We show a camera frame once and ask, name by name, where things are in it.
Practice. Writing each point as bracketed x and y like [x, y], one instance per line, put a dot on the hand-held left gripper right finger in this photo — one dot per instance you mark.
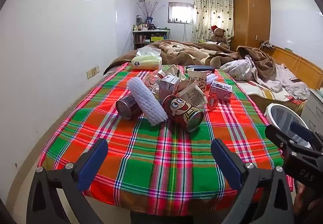
[227, 163]

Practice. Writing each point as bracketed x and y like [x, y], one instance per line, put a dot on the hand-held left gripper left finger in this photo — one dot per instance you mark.
[93, 163]

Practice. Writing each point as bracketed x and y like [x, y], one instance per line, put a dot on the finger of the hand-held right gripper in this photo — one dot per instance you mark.
[277, 135]
[300, 132]

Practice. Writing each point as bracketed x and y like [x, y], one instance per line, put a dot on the white red printed paper cup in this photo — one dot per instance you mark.
[198, 78]

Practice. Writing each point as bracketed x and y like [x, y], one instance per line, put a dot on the purple white milk carton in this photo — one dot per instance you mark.
[220, 90]
[169, 85]

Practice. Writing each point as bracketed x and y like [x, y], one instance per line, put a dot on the person's right hand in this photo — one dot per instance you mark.
[302, 201]

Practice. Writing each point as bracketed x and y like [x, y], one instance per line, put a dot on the grey cabinet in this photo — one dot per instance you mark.
[315, 110]

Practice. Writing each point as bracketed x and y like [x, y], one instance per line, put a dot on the cream floral bed sheet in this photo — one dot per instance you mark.
[262, 90]

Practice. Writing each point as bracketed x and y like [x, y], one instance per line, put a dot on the pale crumpled garment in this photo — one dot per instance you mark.
[285, 80]

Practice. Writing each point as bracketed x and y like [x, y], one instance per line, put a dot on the red green plaid cloth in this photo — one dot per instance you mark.
[151, 151]

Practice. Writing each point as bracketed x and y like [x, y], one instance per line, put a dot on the small red white packet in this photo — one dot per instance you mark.
[212, 101]

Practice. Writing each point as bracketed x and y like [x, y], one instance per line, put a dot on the dark metal can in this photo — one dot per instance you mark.
[127, 108]

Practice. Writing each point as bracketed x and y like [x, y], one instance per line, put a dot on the wooden headboard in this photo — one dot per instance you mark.
[302, 65]

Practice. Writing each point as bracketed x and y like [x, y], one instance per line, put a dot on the red cartoon face can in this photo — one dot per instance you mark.
[179, 110]

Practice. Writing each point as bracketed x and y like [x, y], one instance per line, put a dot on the white patterned bedding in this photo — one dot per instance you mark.
[237, 67]

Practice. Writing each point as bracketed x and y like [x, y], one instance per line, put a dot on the white bumpy foam roll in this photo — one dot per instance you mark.
[146, 100]

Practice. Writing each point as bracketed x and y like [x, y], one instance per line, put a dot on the white bumpy foam piece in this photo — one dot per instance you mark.
[214, 78]

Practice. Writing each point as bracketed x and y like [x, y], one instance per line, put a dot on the dark blue case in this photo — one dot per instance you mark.
[208, 70]

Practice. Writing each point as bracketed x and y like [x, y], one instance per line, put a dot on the clear plastic bottle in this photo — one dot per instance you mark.
[152, 80]

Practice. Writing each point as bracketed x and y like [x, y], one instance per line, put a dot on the yellow green tissue pack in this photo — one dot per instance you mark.
[147, 62]

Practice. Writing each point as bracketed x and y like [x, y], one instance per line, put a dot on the teddy bear with red hat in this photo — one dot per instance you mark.
[219, 36]

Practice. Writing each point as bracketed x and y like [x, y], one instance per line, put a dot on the brown fleece blanket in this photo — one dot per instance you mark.
[181, 52]

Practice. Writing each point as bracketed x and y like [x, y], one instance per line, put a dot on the wooden wardrobe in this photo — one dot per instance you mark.
[249, 17]

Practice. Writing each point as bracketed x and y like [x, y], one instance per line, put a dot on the white shelf unit with bottles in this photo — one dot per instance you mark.
[151, 37]

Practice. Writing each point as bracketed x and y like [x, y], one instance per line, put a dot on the patterned curtain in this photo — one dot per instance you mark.
[207, 12]

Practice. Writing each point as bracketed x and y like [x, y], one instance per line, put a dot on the small window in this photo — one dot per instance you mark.
[180, 12]

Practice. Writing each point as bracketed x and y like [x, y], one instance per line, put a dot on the vase with dry branches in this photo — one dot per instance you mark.
[149, 12]

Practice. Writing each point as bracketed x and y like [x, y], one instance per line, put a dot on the wall socket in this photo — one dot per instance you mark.
[92, 72]

